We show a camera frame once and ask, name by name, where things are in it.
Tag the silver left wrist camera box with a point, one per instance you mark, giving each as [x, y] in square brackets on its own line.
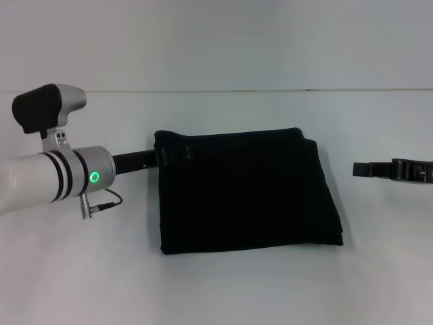
[47, 108]

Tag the black shirt with pink print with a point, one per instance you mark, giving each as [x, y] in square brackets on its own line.
[247, 193]

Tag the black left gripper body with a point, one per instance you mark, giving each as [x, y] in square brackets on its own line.
[133, 162]

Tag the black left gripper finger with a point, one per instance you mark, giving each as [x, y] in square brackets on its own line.
[174, 156]

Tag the small metal left wrist connector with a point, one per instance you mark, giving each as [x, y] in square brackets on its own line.
[83, 206]

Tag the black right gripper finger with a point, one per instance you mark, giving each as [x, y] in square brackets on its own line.
[372, 170]

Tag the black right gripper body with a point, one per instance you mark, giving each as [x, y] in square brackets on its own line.
[414, 172]

